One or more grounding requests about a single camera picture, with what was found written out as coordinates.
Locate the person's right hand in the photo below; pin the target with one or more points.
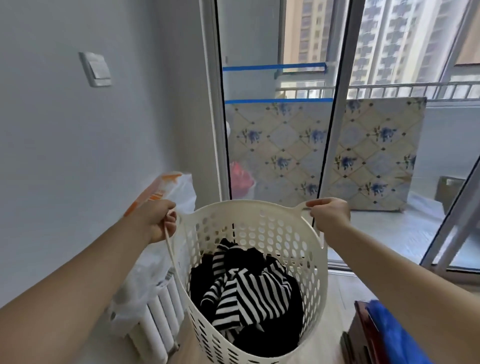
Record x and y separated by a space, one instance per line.
333 216

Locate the person's left hand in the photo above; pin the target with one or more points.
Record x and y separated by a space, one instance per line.
153 221

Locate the person's left thumb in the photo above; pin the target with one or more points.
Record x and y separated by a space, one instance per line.
167 205

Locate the person's right thumb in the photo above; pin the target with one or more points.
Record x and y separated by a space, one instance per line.
318 203

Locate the white perforated laundry basket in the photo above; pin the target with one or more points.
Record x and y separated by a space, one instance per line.
258 225

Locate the person's right forearm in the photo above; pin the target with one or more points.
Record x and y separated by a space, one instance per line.
405 296

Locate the person's left forearm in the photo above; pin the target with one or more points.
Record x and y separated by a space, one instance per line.
63 292

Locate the clear plastic bag orange print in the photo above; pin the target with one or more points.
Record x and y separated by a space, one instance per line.
150 277

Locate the red bag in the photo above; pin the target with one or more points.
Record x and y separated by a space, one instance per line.
240 180

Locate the floral diamond patterned board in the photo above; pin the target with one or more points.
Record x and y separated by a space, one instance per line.
375 150

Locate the long blue tape strip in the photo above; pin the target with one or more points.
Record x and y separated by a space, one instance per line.
273 67
279 101

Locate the black and white striped garment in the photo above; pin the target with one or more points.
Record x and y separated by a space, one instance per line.
247 296

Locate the white radiator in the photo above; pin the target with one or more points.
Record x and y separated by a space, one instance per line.
159 322

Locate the brown cardboard box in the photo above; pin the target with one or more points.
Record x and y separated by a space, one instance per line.
448 193

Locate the metal balcony railing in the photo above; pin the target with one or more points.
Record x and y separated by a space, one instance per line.
393 90

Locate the dark red wooden furniture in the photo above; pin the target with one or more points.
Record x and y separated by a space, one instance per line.
362 337

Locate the blue plastic bag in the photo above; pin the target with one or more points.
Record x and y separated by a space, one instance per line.
393 337

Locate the tall apartment buildings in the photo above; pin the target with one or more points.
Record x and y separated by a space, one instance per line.
390 37

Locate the white sliding door frame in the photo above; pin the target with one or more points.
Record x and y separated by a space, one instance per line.
212 112

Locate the white wall light switch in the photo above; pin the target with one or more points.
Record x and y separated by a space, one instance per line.
96 69

